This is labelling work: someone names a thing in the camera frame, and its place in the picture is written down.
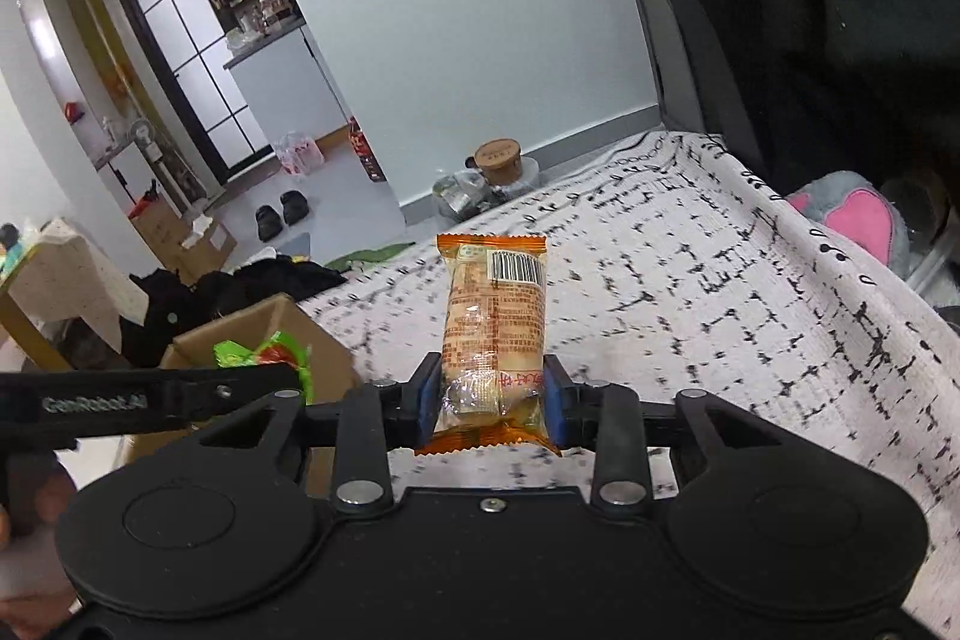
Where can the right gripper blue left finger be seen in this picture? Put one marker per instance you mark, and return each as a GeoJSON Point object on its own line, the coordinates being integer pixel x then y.
{"type": "Point", "coordinates": [424, 396]}

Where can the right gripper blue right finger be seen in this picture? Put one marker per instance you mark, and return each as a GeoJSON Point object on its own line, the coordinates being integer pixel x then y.
{"type": "Point", "coordinates": [558, 397]}

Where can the orange cracker package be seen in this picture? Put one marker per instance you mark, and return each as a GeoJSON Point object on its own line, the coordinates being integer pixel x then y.
{"type": "Point", "coordinates": [492, 364]}

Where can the green snack packet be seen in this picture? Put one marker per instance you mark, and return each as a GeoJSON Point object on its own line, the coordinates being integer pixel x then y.
{"type": "Point", "coordinates": [278, 348]}

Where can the person's left hand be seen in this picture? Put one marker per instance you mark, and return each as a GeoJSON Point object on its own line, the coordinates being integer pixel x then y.
{"type": "Point", "coordinates": [36, 594]}

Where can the table with dotted cloth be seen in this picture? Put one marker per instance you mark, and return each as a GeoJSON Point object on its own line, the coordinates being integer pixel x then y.
{"type": "Point", "coordinates": [63, 276]}

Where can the black bag on floor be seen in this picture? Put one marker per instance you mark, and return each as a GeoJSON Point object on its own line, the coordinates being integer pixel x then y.
{"type": "Point", "coordinates": [175, 307]}

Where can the green frog rug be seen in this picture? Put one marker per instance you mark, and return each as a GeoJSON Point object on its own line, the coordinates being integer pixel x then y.
{"type": "Point", "coordinates": [354, 262]}

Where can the brown cardboard box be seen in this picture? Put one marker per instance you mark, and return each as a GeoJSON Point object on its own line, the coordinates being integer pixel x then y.
{"type": "Point", "coordinates": [330, 363]}

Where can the cardboard boxes on floor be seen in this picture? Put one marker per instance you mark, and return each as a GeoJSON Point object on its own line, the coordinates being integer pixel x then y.
{"type": "Point", "coordinates": [188, 249]}

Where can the grey plastic bag of items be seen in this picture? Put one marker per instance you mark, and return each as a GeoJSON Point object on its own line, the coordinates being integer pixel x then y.
{"type": "Point", "coordinates": [462, 195]}

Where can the black slipper left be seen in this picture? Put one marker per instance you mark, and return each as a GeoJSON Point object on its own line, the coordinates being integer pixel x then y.
{"type": "Point", "coordinates": [269, 223]}

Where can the black slipper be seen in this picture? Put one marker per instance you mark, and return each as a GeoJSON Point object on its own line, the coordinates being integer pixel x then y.
{"type": "Point", "coordinates": [269, 223]}
{"type": "Point", "coordinates": [295, 207]}

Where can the black slipper right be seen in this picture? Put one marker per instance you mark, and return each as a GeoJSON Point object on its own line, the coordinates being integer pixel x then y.
{"type": "Point", "coordinates": [295, 207]}

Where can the jar with wooden lid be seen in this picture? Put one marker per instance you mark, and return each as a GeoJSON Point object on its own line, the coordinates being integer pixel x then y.
{"type": "Point", "coordinates": [504, 165]}

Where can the red oil bottle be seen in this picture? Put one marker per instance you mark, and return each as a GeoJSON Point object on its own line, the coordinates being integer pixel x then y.
{"type": "Point", "coordinates": [365, 153]}

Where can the pink white plastic bag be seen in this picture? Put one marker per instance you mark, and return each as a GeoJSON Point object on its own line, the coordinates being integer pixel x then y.
{"type": "Point", "coordinates": [299, 154]}

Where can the white kitchen cabinet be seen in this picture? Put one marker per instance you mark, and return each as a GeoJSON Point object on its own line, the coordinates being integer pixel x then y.
{"type": "Point", "coordinates": [287, 86]}

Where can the pink grey plush toy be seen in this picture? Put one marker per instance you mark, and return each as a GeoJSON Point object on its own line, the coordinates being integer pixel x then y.
{"type": "Point", "coordinates": [849, 205]}

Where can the black framed glass door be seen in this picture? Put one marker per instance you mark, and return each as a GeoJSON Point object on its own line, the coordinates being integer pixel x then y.
{"type": "Point", "coordinates": [186, 47]}

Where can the black coat pile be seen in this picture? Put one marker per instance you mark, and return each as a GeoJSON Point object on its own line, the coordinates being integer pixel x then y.
{"type": "Point", "coordinates": [799, 88]}

